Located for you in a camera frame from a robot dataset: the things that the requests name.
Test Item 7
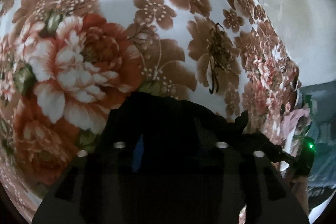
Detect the person's right forearm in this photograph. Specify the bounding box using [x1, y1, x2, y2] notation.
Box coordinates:
[285, 172, 310, 216]

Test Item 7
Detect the pink cloth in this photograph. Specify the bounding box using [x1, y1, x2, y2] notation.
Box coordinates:
[281, 108, 311, 136]

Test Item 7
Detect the floral bed blanket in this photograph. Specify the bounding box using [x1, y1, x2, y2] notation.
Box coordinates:
[0, 0, 302, 224]

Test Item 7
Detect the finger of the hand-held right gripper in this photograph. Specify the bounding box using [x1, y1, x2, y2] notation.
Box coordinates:
[273, 151, 296, 165]

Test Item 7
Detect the blue and black hooded jacket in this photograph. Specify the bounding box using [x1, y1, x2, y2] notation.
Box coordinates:
[101, 91, 292, 177]

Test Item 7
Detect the blue mosquito net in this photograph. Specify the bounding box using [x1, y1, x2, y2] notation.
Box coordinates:
[299, 84, 336, 198]

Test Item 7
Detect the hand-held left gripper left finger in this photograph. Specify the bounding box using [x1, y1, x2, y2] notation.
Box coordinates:
[31, 133, 145, 224]

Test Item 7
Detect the black thread tangle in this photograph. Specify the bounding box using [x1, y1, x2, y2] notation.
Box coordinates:
[207, 22, 227, 94]

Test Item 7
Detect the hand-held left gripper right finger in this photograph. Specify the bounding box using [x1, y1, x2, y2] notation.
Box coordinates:
[194, 140, 311, 224]

